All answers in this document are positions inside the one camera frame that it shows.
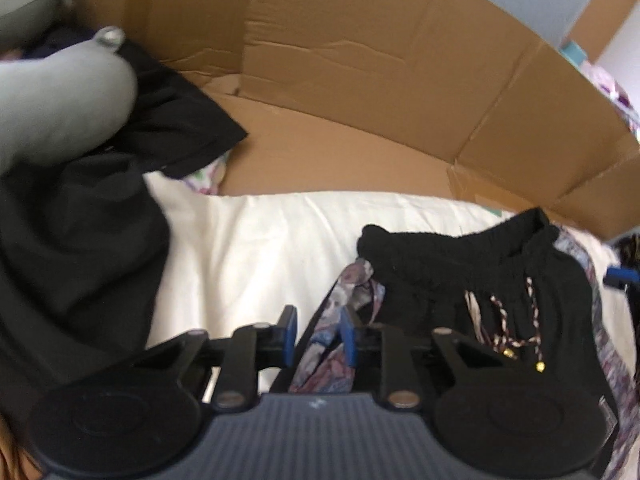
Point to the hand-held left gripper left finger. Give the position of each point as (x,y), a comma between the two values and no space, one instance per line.
(288,335)

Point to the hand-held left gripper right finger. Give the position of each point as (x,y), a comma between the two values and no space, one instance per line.
(348,342)

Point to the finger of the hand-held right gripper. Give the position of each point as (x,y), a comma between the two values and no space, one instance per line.
(620,275)

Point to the black pants with floral trim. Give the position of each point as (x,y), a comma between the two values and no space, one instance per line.
(450,270)

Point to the cream bear printed blanket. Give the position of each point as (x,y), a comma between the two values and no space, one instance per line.
(250,260)

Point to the floral patterned cloth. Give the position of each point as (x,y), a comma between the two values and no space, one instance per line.
(207,180)

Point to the purple white packet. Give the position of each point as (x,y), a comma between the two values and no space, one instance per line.
(620,95)

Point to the black garment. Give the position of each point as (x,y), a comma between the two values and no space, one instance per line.
(75,260)

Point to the black crumpled cloth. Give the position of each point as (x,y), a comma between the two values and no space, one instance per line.
(175,120)

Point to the tall cardboard sheet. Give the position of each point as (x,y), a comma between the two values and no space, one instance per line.
(610,25)

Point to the large brown cardboard box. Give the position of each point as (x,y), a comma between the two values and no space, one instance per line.
(375,85)

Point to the grey neck pillow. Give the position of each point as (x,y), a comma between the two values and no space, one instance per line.
(60,100)

